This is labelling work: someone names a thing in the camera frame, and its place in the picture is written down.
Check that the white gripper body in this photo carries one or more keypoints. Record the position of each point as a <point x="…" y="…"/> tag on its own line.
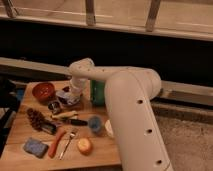
<point x="77" y="85"/>

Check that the grey blue towel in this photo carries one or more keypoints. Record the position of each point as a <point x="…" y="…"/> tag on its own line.
<point x="67" y="98"/>

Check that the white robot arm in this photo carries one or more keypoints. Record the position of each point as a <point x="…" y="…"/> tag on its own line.
<point x="128" y="91"/>

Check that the purple bowl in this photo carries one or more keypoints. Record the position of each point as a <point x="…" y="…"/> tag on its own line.
<point x="66" y="89"/>

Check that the red bowl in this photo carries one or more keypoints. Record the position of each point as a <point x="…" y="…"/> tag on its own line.
<point x="43" y="92"/>

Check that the green plastic tray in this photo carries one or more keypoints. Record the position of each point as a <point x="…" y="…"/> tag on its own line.
<point x="97" y="93"/>

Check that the small metal cup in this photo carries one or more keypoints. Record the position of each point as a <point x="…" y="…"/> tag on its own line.
<point x="54" y="107"/>

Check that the silver fork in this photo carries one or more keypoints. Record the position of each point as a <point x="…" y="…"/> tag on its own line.
<point x="72" y="135"/>

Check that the orange carrot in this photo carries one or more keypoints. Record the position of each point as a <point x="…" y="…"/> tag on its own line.
<point x="53" y="147"/>

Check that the white cup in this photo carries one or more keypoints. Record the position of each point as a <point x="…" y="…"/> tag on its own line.
<point x="108" y="128"/>

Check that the black metal scoop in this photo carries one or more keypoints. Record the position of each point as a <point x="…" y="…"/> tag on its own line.
<point x="49" y="128"/>

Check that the brown pine cone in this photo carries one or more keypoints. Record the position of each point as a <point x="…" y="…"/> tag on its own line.
<point x="36" y="118"/>

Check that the blue sponge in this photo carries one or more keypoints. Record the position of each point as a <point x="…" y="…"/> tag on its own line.
<point x="35" y="147"/>

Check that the black handled knife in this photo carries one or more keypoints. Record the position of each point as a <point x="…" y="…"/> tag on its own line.
<point x="75" y="122"/>

